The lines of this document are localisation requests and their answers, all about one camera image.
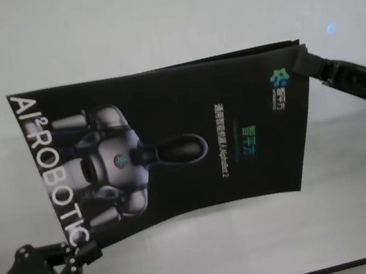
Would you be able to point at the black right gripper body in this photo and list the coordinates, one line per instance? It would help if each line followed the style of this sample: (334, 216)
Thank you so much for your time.
(357, 83)

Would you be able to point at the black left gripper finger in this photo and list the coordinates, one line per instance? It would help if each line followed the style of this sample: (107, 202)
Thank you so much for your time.
(88, 254)

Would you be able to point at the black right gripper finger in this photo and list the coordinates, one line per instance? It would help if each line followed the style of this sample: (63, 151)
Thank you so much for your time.
(308, 64)

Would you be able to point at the black robot print poster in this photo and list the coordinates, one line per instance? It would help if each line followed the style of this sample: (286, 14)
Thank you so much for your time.
(173, 117)

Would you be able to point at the black tape frame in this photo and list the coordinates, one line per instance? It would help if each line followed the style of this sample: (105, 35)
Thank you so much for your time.
(242, 52)

